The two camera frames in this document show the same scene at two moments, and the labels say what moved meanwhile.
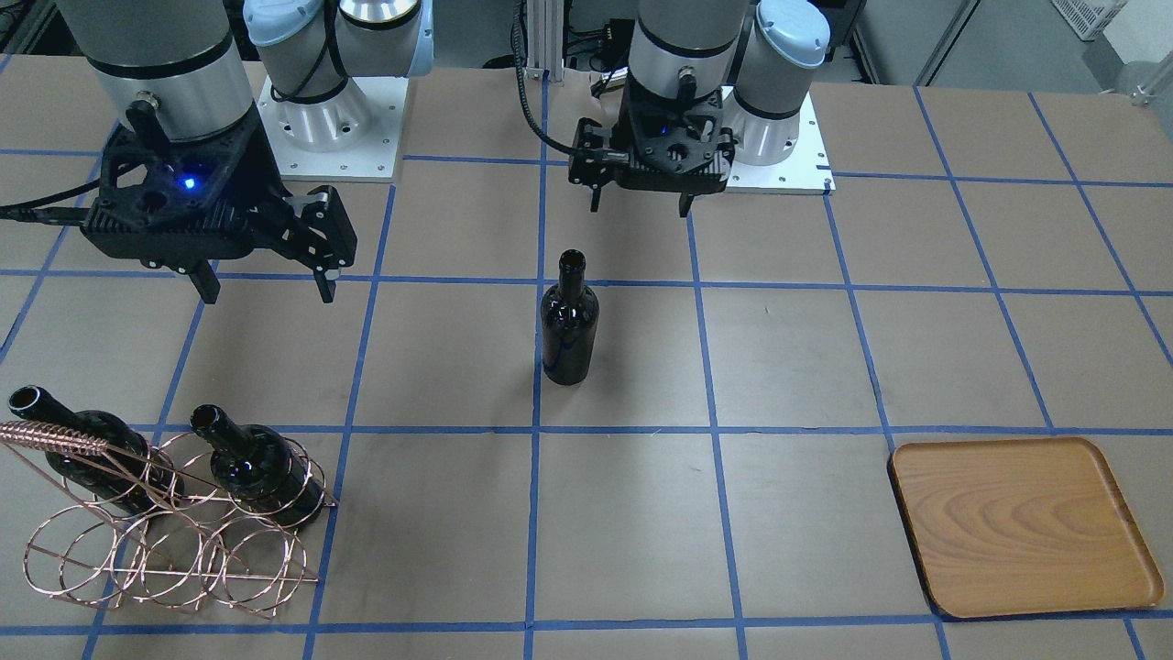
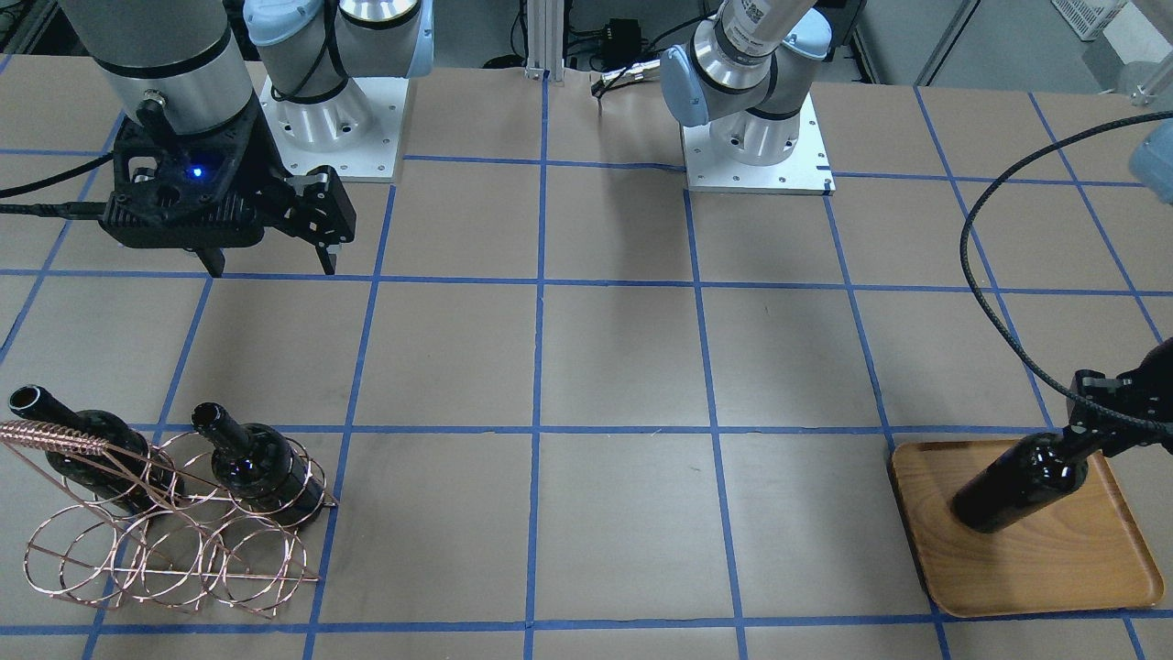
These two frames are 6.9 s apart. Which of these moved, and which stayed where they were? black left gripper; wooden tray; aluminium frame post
Moved: black left gripper
Stayed: wooden tray; aluminium frame post
